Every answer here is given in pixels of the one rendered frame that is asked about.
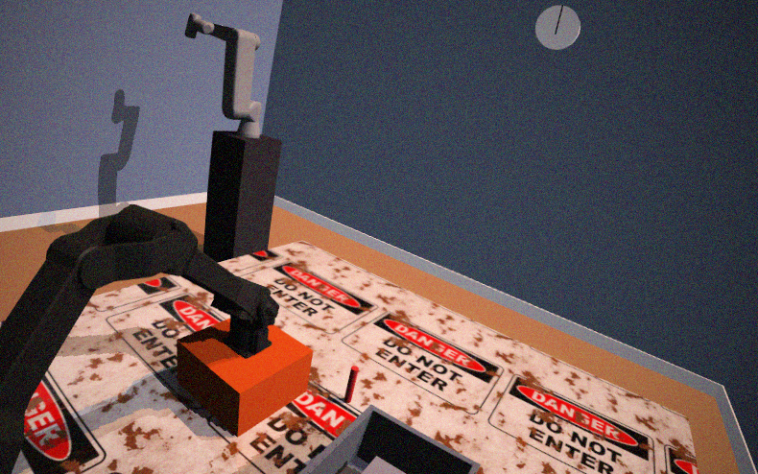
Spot red peg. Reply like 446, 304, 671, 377
343, 367, 359, 403

